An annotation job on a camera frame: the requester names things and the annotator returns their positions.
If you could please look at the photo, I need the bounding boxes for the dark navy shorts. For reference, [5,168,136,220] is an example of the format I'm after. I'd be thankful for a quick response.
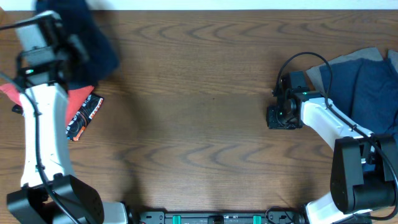
[35,0,119,90]

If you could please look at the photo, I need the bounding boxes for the folded red shirt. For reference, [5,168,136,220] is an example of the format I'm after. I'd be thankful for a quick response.
[1,83,94,126]

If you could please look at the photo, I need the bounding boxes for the folded black printed shirt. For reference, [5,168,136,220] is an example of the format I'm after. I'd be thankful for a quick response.
[11,93,104,142]

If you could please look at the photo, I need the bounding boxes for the blue denim garment pile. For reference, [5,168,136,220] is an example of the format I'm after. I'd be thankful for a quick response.
[320,58,397,139]

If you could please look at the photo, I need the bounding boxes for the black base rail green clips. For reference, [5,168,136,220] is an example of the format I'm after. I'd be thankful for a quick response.
[127,207,308,224]

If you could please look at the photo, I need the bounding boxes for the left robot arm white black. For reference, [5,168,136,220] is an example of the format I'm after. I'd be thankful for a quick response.
[7,11,104,223]

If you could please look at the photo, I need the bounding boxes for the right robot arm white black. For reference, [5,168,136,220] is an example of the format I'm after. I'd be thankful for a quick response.
[266,72,397,223]

